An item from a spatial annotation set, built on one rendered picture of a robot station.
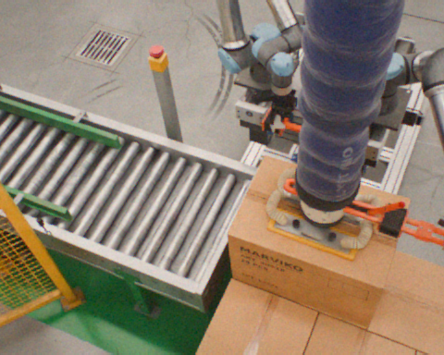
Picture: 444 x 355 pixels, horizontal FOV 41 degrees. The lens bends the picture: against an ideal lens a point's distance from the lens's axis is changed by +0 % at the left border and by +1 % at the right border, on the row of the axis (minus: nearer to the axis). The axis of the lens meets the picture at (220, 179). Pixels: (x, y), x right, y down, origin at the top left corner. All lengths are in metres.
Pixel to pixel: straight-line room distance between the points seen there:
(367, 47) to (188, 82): 2.68
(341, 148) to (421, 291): 1.04
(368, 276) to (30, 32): 3.30
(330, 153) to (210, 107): 2.16
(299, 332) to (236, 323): 0.26
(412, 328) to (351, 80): 1.33
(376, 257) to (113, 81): 2.48
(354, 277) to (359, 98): 0.81
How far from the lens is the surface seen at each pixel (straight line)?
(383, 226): 2.14
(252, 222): 2.29
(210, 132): 3.76
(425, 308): 2.65
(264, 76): 2.57
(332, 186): 1.96
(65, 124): 3.16
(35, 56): 4.52
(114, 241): 2.78
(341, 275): 2.21
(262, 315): 2.55
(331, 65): 1.52
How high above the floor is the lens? 2.93
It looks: 56 degrees down
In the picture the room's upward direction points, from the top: 7 degrees counter-clockwise
